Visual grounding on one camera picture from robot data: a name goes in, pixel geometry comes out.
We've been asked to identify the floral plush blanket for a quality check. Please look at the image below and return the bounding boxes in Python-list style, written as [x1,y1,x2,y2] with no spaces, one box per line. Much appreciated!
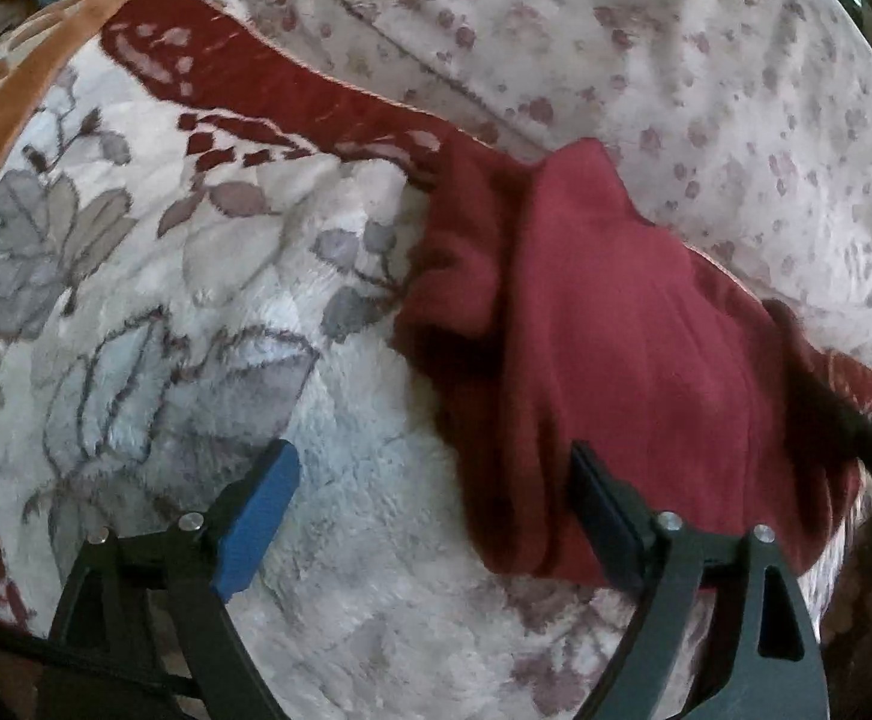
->
[0,0,872,720]

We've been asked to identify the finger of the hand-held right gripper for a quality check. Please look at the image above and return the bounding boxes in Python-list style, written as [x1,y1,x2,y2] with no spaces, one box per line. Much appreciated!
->
[768,298,872,512]

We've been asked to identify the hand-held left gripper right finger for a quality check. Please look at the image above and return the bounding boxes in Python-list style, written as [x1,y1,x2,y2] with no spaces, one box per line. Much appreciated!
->
[569,441,831,720]

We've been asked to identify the floral bed sheet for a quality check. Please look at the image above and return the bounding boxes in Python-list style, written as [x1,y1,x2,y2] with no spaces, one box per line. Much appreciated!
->
[136,0,872,362]

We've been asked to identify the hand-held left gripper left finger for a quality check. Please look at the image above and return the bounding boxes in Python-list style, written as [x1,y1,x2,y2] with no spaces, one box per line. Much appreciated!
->
[49,439,303,720]

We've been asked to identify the maroon fleece garment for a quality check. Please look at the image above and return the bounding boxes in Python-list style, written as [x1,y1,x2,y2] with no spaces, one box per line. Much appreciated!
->
[392,136,866,583]

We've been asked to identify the black strap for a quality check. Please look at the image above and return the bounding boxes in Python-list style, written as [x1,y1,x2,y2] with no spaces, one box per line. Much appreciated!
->
[0,606,198,695]

